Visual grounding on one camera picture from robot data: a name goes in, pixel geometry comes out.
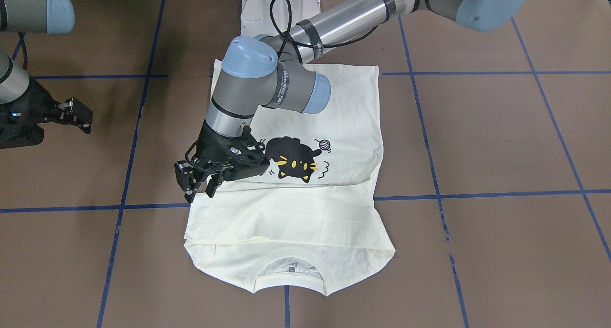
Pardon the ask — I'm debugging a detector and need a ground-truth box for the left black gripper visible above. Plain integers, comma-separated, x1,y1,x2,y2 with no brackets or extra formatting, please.
174,122,269,203

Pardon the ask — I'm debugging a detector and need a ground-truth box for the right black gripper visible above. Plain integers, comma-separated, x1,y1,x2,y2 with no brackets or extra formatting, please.
0,77,93,149

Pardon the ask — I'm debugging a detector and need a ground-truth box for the white long-sleeve cat shirt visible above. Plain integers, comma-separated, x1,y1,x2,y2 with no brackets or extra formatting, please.
185,64,395,296

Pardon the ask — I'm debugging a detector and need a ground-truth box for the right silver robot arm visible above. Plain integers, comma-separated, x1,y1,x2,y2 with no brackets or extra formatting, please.
0,0,93,149

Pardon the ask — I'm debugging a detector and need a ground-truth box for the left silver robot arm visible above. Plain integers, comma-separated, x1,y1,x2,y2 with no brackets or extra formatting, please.
174,0,525,202

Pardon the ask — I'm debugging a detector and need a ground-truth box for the white camera mast with base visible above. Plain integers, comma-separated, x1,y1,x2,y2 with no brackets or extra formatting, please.
240,0,321,37

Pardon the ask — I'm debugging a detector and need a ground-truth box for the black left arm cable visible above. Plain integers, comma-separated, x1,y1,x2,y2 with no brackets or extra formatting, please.
270,0,382,63

